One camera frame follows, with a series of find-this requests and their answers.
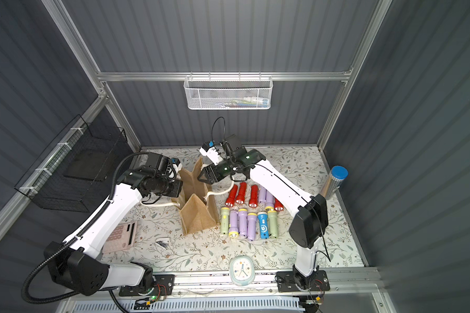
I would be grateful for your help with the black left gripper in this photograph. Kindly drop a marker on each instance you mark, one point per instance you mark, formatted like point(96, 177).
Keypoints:
point(176, 188)

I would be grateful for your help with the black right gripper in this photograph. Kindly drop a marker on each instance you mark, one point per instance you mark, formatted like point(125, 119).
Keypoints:
point(214, 172)

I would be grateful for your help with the brown burlap tote bag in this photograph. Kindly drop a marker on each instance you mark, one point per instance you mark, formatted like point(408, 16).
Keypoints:
point(197, 213)

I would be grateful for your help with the red flashlight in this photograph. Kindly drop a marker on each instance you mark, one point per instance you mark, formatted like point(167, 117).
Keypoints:
point(231, 198)
point(253, 199)
point(278, 206)
point(240, 198)

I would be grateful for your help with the blue flashlight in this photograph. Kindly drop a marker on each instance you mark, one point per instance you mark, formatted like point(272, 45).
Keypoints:
point(263, 224)

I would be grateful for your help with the green flashlight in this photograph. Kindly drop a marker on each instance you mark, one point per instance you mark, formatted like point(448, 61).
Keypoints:
point(224, 219)
point(273, 223)

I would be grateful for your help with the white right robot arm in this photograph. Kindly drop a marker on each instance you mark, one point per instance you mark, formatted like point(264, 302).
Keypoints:
point(309, 212)

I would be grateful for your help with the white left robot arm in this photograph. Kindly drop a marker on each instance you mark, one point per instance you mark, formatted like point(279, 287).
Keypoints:
point(75, 262)

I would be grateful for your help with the purple flashlight upper row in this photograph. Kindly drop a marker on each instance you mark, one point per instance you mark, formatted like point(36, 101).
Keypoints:
point(262, 196)

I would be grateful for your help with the purple flashlight upper small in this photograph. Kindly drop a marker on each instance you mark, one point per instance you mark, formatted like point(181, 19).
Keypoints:
point(270, 200)

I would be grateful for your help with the markers in white basket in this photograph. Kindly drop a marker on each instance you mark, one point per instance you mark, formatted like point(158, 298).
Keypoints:
point(247, 103)

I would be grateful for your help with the steel bottle blue cap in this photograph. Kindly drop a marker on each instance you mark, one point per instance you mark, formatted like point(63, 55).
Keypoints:
point(333, 181)

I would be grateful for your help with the mint green alarm clock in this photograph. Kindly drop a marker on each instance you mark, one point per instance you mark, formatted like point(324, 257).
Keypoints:
point(242, 271)

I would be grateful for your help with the white vented strip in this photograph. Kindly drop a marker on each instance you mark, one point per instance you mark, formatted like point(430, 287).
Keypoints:
point(223, 304)

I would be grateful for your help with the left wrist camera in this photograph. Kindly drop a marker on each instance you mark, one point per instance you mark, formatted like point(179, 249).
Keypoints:
point(174, 166)

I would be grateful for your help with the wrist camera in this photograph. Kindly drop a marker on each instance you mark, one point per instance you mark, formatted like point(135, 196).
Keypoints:
point(210, 151)
point(174, 166)

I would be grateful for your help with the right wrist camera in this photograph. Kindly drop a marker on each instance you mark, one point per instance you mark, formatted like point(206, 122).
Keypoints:
point(210, 151)

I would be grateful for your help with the white wire mesh basket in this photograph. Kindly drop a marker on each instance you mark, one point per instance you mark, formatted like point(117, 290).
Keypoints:
point(207, 93)

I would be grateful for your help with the black wire basket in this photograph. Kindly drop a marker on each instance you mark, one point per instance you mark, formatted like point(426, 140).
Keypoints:
point(76, 176)

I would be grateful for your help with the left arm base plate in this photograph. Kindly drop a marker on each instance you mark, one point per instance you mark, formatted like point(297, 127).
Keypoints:
point(158, 285)

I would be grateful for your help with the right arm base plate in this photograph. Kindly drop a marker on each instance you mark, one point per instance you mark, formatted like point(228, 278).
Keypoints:
point(290, 281)

